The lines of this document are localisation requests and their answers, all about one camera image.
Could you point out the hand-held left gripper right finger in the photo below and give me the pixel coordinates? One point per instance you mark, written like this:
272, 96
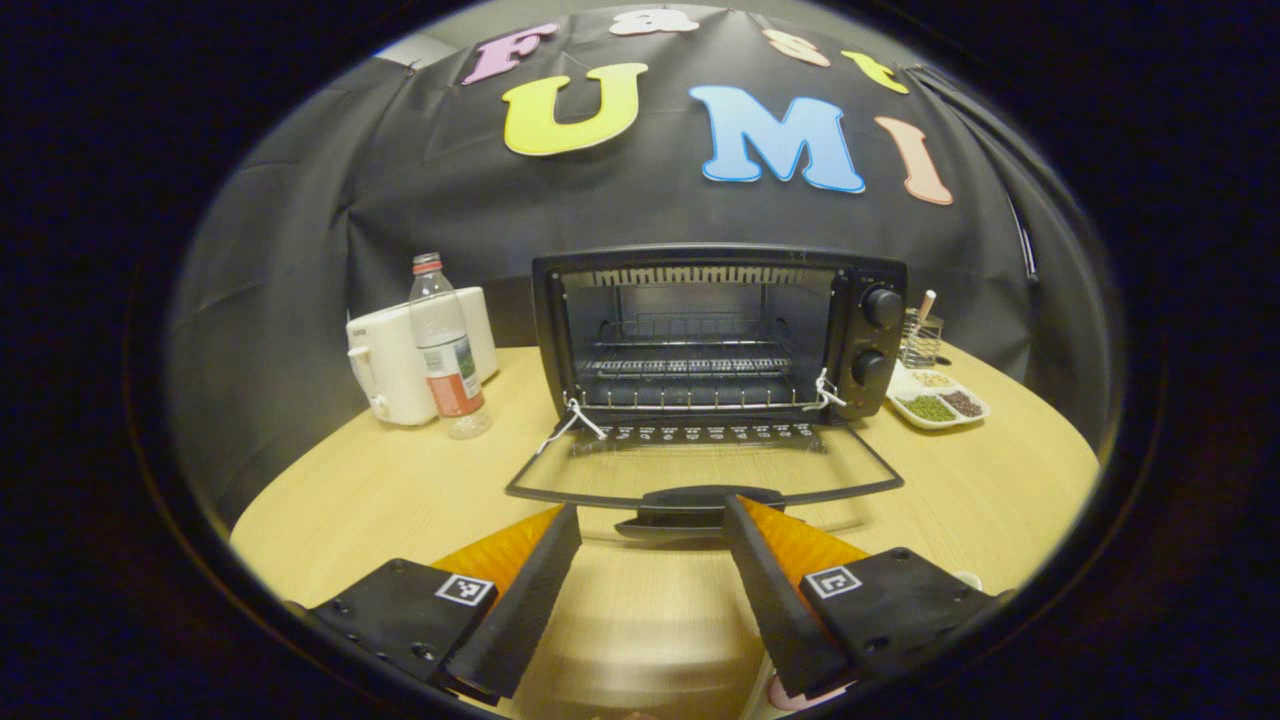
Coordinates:
775, 600

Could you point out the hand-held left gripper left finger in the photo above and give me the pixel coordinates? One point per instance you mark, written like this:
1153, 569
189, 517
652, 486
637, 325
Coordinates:
530, 600

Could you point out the black electric oven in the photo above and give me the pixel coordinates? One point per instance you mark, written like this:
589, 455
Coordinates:
870, 335

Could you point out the clear plastic bottle red label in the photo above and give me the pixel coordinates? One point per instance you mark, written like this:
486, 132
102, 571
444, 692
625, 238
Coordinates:
450, 370

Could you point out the white divided dish with beans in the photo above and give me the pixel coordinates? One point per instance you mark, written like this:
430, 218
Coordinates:
925, 408

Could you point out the white toaster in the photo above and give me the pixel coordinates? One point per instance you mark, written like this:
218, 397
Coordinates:
385, 370

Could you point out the black backdrop cloth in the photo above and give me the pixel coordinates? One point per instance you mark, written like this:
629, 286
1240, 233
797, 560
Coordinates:
400, 200

